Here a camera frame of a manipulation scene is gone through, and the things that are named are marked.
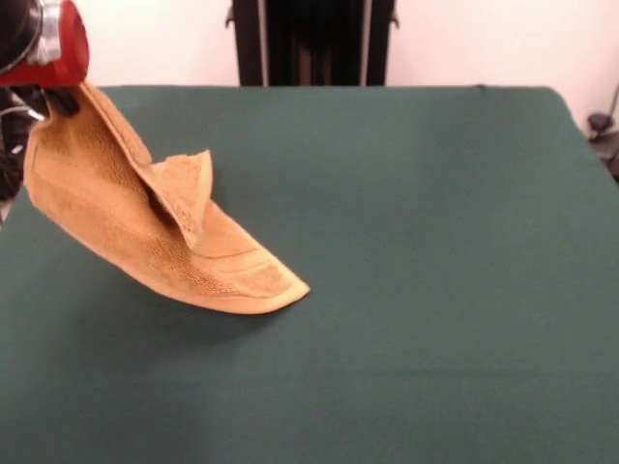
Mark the tan terry towel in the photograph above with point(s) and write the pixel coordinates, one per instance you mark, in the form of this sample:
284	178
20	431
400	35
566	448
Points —
121	208

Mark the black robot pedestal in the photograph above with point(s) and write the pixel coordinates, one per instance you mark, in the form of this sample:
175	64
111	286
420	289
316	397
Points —
314	43

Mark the dark green table cloth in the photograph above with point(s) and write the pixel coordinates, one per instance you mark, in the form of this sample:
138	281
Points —
435	290

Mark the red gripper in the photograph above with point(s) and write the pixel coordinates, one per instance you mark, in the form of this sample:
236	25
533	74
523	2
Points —
72	43

